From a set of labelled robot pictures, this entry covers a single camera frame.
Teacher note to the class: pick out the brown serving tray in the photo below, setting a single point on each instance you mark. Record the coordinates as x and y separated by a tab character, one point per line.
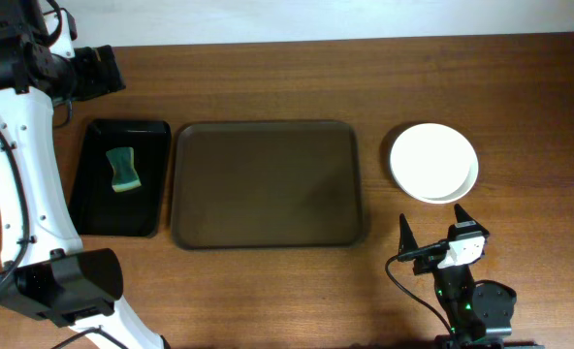
274	184

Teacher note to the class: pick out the green yellow sponge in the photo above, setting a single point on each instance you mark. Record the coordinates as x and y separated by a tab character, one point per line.
124	174

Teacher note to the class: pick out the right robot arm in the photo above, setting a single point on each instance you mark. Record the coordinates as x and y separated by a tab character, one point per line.
476	313

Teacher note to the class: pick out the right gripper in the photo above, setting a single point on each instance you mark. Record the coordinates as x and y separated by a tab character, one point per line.
432	258

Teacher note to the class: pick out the white plate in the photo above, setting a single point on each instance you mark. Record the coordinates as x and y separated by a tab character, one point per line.
428	145
438	184

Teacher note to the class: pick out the black rectangular tray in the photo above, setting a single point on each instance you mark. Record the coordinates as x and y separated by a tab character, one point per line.
94	207

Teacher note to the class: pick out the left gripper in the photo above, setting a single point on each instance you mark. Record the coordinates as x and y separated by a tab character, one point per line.
105	71

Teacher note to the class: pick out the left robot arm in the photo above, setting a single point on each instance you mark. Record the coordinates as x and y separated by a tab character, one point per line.
47	273

